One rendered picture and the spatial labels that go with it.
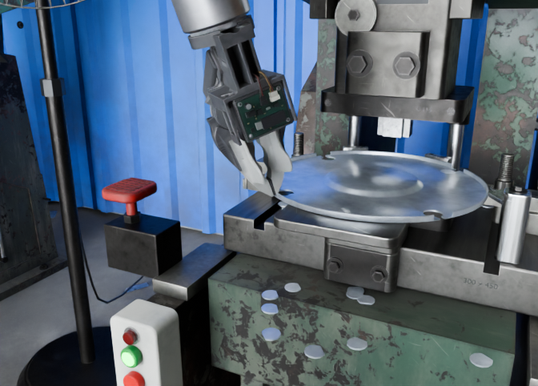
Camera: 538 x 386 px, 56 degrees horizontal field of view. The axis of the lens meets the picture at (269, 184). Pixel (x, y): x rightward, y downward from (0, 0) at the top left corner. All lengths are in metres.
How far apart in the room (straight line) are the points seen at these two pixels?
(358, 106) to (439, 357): 0.34
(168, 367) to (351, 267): 0.27
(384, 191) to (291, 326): 0.22
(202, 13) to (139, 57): 1.94
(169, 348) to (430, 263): 0.36
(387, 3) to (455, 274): 0.36
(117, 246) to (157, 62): 1.66
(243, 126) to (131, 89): 1.99
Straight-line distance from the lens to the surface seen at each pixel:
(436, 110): 0.72
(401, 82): 0.68
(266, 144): 0.61
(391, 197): 0.64
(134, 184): 0.77
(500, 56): 0.95
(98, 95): 2.65
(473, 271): 0.69
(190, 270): 0.76
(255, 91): 0.53
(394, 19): 0.71
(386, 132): 0.78
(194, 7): 0.53
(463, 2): 0.66
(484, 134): 0.97
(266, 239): 0.76
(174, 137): 2.41
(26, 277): 2.23
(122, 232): 0.76
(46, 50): 1.36
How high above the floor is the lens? 0.99
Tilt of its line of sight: 18 degrees down
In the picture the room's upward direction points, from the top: straight up
